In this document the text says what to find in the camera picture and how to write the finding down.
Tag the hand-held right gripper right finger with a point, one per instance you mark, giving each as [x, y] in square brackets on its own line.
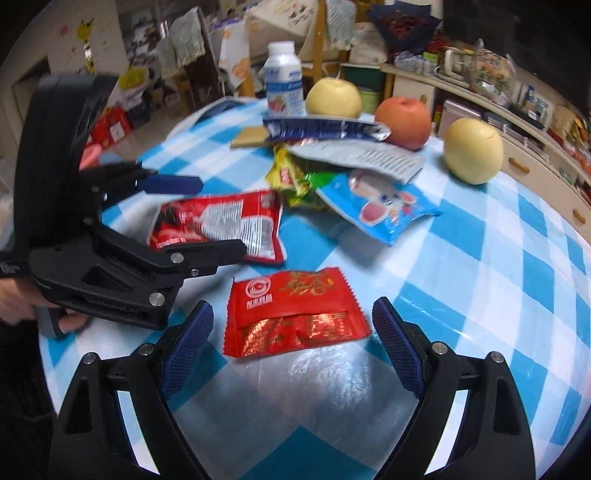
[399, 346]

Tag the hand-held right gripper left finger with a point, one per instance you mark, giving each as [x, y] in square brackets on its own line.
[187, 350]

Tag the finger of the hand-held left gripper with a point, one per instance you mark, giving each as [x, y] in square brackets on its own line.
[207, 256]
[175, 184]

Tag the red silver snack bag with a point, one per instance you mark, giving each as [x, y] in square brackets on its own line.
[221, 221]

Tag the pink plastic bin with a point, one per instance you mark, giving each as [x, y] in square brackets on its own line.
[91, 156]

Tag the red gold packet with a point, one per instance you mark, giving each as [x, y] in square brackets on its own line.
[291, 314]

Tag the yellow red snack wrapper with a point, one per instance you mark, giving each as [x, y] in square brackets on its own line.
[286, 173]

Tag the green snack wrapper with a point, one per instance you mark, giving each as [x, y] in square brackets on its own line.
[314, 191]

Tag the blue cartoon snack packet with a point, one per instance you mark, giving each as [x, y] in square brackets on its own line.
[383, 207]

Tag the blue milk carton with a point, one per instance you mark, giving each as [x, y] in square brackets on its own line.
[323, 129]

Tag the silver foil wrapper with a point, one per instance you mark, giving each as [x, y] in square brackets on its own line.
[364, 159]

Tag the person's left hand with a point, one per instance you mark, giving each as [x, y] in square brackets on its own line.
[14, 300]

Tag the red cardboard box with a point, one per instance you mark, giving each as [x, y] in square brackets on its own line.
[111, 125]

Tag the blue checked tablecloth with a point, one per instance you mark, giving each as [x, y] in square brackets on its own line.
[461, 300]

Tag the white navy cloth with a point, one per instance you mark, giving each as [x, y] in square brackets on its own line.
[221, 110]

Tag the dark chair with lace cover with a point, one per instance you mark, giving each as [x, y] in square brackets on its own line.
[194, 50]

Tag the dining table with cloth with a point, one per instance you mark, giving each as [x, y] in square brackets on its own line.
[235, 55]

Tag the white yogurt bottle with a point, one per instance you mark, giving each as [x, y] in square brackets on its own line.
[284, 83]

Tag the yellow apple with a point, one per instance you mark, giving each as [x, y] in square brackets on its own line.
[474, 151]
[333, 99]

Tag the wooden chair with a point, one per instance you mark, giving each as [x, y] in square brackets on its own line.
[318, 50]

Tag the beige canvas bag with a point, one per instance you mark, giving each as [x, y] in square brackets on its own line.
[277, 16]

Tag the yellow green small bin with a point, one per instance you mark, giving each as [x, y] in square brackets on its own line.
[371, 100]

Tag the green storage box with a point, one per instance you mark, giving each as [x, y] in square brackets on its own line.
[364, 76]

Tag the cream television cabinet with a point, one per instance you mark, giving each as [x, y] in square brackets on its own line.
[521, 161]

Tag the red apple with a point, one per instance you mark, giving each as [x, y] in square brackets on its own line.
[404, 122]

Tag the pink metal case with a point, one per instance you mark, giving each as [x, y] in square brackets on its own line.
[457, 117]

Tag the white sack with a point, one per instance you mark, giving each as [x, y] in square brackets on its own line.
[368, 44]

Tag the pack of water bottles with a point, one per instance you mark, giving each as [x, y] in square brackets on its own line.
[415, 62]

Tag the dark blue flower bouquet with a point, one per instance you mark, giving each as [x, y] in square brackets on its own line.
[404, 25]

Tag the clear plastic food bag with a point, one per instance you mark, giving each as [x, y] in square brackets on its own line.
[494, 71]

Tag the black television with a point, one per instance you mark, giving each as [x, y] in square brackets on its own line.
[531, 32]

